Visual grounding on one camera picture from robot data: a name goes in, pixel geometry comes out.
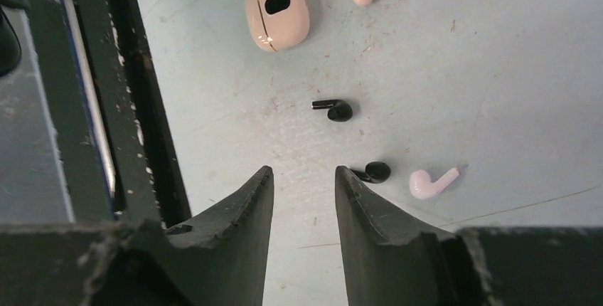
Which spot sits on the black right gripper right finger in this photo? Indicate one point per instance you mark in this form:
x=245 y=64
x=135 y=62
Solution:
x=392 y=258

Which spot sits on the white-pink earbud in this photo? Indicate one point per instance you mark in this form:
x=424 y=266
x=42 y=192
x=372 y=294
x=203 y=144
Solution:
x=422 y=186

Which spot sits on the pink charging case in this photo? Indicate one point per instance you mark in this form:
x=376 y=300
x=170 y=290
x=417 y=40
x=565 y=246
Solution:
x=276 y=25

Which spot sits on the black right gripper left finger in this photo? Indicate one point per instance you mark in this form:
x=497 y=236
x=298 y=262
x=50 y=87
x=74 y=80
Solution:
x=218 y=257

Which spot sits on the black earbud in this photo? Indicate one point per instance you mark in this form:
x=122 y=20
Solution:
x=374 y=173
x=337 y=110

